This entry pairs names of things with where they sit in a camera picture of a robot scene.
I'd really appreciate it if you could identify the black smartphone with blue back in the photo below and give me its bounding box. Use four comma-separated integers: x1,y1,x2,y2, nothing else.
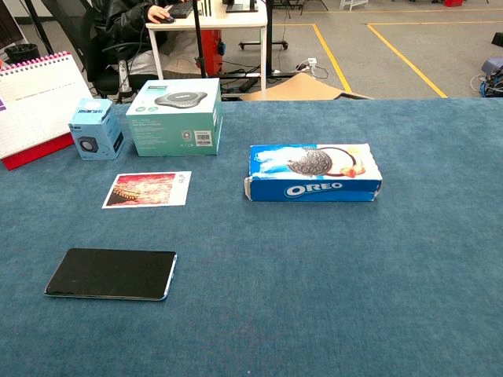
43,247,178,302

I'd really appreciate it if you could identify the blue Oreo cookie box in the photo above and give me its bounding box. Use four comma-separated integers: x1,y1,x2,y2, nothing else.
244,143,384,203

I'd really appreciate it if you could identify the blue table cloth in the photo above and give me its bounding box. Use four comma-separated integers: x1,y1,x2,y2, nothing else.
0,97,503,377

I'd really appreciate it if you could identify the teal speakerphone box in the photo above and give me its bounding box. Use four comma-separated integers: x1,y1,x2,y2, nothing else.
125,77,224,157

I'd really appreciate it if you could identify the red photo postcard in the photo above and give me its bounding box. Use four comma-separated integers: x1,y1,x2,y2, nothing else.
101,170,193,210

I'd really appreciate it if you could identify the black floor power strip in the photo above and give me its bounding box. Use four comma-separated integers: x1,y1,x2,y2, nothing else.
219,69,284,93

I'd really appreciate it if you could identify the flattened brown cardboard sheet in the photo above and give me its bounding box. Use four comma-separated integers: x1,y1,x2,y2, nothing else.
238,72,374,102

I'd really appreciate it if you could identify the red cabinet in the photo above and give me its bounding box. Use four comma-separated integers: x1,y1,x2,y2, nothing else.
200,29,226,78

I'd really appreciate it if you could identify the black rolling stand base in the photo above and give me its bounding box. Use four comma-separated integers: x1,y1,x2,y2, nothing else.
238,0,290,51

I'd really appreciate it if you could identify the small light blue speaker box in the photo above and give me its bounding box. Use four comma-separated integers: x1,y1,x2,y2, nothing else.
68,97,126,161

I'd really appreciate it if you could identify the white desk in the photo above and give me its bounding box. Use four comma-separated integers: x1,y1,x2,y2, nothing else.
145,0,269,99

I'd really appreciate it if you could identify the black monitor stand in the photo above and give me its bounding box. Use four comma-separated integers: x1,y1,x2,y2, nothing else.
226,0,260,13

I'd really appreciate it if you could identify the black keyboard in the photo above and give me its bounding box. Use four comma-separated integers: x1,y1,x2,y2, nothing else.
167,0,194,20

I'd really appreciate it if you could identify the seated person in black jacket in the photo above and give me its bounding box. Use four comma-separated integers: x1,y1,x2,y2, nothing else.
88,0,205,79

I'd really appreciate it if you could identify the spiral desk calendar red base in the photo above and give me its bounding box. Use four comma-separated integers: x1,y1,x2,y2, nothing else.
0,51,94,171

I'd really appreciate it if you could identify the black light stand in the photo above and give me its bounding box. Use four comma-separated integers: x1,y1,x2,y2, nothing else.
23,0,55,56

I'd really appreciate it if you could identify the white power adapter with cable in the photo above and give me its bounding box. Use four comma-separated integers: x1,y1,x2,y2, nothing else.
295,57,329,79

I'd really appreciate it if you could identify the black camera tripod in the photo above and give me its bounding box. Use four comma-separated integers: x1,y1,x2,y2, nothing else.
191,0,208,79

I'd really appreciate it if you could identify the bundle of blue grey cables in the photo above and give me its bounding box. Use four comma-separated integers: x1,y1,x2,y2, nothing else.
469,57,503,98

